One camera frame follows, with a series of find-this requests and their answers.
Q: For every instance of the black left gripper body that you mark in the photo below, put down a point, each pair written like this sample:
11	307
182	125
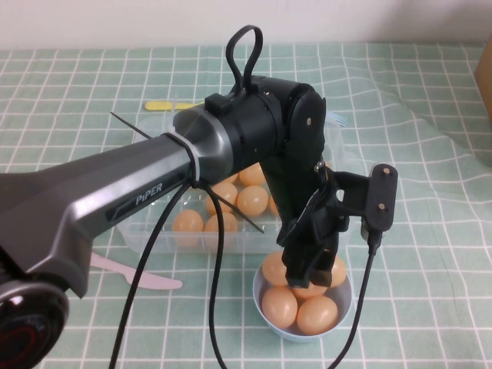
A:
319	219

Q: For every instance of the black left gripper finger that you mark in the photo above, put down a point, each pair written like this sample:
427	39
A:
324	269
299	273

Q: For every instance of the grey and black left arm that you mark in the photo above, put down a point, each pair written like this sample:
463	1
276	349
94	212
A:
115	192

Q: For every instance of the clear plastic egg box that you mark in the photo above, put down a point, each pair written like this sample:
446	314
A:
153	230

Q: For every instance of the brown cardboard box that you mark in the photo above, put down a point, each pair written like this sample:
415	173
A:
485	77

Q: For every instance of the light blue bowl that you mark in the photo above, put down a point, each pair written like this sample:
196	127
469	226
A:
344	303

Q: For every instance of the green checkered tablecloth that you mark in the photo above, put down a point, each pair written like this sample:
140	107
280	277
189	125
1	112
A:
423	269

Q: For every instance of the light blue plastic fork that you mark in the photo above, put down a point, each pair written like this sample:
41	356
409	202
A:
340	119

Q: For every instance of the pink plastic knife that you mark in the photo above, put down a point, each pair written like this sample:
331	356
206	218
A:
161	282

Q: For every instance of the white zip tie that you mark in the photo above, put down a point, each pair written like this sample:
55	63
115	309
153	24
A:
190	153

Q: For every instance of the yellow plastic knife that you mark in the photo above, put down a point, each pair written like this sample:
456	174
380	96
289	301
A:
165	106

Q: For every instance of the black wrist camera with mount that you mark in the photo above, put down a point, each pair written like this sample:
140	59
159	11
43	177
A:
380	200

